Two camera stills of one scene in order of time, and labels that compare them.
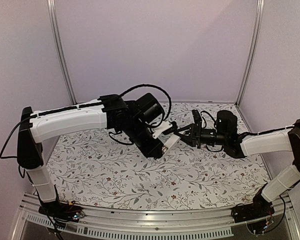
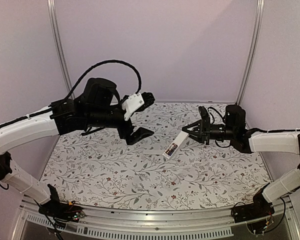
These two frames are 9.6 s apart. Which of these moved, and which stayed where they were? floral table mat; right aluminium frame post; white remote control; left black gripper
Moved: white remote control; left black gripper
Stayed: floral table mat; right aluminium frame post
